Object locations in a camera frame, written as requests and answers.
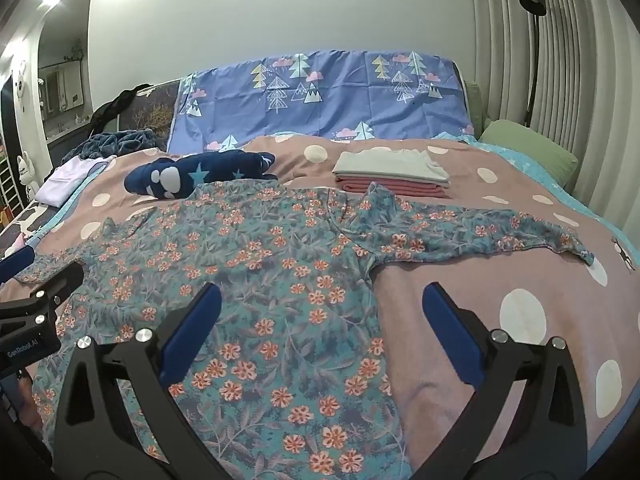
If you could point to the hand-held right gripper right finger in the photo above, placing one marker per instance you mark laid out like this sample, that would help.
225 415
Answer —
450 332

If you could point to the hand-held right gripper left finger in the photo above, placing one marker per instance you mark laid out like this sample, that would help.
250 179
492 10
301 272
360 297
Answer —
192 332

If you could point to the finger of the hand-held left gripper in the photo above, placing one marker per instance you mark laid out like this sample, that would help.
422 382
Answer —
55 282
15 265

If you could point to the floral print garment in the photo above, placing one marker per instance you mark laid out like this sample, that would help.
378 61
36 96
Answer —
280 270

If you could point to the folded white and pink clothes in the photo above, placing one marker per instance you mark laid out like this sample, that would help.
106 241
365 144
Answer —
390 165

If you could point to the small pink cloth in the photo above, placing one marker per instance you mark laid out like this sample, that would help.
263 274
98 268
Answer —
19 244

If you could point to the dark printed bed cover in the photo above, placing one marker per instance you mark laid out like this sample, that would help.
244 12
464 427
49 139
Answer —
25 222

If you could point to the pink spotted blanket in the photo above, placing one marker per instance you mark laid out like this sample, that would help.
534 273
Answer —
450 270

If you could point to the white ladder shelf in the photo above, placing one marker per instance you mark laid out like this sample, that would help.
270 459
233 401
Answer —
10 185

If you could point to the white cat figure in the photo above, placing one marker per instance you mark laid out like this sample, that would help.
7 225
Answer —
29 175

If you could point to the folded lilac cloth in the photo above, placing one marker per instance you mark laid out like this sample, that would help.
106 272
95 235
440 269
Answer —
70 177

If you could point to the grey cabinet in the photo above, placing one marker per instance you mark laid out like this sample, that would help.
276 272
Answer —
70 142

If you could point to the folded pink cloth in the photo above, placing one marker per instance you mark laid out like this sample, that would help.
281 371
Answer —
390 189

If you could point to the teal fuzzy blanket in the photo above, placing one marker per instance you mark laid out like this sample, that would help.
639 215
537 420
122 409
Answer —
120 140

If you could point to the navy star-print cloth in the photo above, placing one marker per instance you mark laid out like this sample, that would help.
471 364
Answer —
200 175

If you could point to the black garment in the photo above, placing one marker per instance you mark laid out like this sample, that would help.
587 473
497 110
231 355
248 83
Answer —
112 107

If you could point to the green pillow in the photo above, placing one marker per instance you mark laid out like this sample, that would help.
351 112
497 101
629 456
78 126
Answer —
530 152

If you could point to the dark tree-print headboard cover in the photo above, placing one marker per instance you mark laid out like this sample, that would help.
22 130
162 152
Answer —
155 110

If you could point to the pale green cushion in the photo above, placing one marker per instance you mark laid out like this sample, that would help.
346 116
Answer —
480 107

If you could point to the blue tree-print sheet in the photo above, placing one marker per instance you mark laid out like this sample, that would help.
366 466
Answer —
325 105

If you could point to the beige curtain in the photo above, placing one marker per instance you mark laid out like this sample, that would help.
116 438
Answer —
590 110

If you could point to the white bear wall decoration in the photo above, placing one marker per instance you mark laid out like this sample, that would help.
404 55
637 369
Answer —
19 85

